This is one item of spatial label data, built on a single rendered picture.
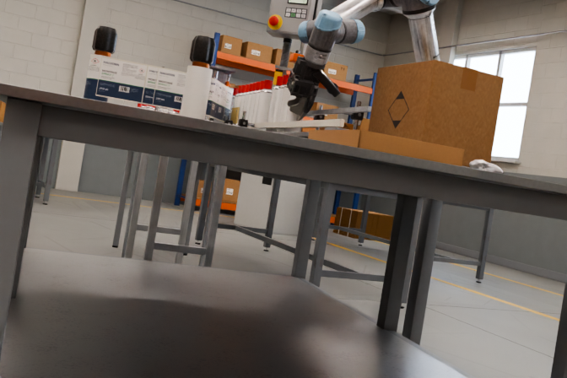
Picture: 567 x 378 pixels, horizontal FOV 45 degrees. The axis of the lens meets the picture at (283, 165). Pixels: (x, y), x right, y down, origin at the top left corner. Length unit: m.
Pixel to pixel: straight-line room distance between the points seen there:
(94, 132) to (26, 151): 0.12
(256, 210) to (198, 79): 5.85
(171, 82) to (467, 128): 1.16
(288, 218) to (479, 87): 6.30
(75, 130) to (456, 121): 1.06
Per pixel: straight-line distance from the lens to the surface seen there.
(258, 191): 8.18
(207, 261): 3.71
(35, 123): 1.31
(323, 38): 2.05
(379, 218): 9.55
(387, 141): 1.48
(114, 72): 2.60
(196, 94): 2.39
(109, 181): 10.10
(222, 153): 1.36
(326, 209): 4.11
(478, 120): 1.98
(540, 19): 9.49
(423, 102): 1.90
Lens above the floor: 0.76
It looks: level
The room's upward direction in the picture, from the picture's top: 9 degrees clockwise
